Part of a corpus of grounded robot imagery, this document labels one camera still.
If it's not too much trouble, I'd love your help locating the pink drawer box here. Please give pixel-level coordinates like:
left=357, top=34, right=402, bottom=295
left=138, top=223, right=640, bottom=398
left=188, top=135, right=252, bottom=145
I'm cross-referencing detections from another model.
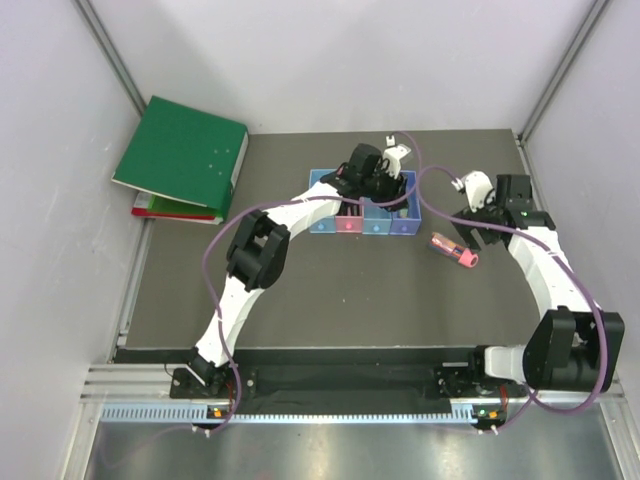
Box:
left=335, top=202, right=364, bottom=234

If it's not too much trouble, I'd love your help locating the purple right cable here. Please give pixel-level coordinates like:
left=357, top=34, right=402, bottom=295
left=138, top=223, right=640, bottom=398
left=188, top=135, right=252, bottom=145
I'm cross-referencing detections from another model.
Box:
left=417, top=166, right=609, bottom=435

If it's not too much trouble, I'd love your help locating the red and green folder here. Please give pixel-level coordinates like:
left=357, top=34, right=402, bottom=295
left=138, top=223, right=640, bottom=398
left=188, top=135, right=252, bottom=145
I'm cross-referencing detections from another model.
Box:
left=131, top=192, right=223, bottom=225

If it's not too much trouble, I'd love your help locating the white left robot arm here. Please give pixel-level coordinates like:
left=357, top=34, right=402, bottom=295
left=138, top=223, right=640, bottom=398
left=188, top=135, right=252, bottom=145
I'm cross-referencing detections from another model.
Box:
left=189, top=144, right=412, bottom=397

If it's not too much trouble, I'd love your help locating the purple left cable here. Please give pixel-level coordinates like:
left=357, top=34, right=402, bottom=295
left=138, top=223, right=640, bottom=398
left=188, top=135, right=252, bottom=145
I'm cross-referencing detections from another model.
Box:
left=99, top=131, right=424, bottom=464

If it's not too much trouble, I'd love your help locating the aluminium frame post left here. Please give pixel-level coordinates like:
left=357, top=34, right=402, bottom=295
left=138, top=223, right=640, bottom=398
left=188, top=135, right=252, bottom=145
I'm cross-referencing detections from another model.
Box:
left=71, top=0, right=147, bottom=116

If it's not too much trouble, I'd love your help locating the white slotted cable duct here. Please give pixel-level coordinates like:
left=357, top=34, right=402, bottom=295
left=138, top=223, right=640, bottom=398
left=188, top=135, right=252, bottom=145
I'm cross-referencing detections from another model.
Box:
left=99, top=397, right=506, bottom=426

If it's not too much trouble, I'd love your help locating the aluminium front rail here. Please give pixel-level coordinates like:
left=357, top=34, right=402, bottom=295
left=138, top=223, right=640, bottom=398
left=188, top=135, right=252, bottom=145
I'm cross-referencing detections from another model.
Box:
left=79, top=362, right=629, bottom=404

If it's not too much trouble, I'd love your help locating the purple drawer box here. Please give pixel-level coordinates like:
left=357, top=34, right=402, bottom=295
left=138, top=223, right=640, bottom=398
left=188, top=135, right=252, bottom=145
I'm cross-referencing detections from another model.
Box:
left=389, top=192, right=422, bottom=236

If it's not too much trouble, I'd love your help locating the purple cable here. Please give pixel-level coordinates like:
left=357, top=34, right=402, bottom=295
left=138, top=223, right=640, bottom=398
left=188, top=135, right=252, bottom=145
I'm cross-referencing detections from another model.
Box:
left=99, top=131, right=424, bottom=464
left=417, top=166, right=609, bottom=435

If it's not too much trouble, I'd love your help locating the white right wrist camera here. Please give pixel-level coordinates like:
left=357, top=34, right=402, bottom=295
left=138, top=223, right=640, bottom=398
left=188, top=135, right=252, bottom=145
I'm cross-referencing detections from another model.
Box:
left=452, top=170, right=496, bottom=212

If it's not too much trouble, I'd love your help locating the colourful tube pink cap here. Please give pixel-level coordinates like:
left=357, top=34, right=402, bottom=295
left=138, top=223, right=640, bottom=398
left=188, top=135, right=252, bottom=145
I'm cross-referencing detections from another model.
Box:
left=429, top=232, right=479, bottom=268

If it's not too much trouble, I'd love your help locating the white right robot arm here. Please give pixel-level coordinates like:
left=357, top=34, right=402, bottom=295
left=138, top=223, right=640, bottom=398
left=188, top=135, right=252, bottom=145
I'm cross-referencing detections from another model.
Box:
left=452, top=171, right=625, bottom=396

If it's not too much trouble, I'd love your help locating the aluminium frame post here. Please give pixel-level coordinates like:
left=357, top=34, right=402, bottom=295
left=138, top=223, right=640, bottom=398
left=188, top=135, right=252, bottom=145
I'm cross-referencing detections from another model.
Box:
left=517, top=0, right=614, bottom=144
left=71, top=0, right=147, bottom=116

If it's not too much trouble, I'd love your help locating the light blue drawer box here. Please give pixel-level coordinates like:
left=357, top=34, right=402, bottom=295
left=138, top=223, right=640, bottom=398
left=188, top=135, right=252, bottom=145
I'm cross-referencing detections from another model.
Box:
left=309, top=169, right=337, bottom=234
left=362, top=198, right=392, bottom=236

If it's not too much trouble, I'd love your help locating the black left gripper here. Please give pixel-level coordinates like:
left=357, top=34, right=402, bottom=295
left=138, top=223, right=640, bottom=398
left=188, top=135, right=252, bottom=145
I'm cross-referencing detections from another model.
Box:
left=359, top=161, right=409, bottom=212

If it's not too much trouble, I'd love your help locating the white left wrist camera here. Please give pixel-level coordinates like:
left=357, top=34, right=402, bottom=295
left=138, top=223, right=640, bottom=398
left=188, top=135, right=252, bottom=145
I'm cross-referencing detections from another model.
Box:
left=382, top=135, right=413, bottom=179

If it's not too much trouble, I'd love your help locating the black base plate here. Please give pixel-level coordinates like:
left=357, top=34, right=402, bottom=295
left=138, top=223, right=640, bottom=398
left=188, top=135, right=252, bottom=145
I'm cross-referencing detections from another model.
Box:
left=170, top=361, right=504, bottom=410

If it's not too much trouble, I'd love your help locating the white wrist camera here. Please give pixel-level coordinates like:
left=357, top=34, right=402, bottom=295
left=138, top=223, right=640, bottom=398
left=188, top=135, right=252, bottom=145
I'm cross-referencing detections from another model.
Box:
left=382, top=135, right=413, bottom=179
left=452, top=170, right=496, bottom=212

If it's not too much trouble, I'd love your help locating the green ring binder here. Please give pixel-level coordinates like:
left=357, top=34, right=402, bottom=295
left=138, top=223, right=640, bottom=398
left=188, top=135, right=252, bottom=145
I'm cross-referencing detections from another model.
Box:
left=112, top=96, right=249, bottom=216

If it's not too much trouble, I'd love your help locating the aluminium frame post right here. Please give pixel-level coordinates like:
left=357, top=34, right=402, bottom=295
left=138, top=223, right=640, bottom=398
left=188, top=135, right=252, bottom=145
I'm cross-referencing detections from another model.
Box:
left=517, top=0, right=614, bottom=144

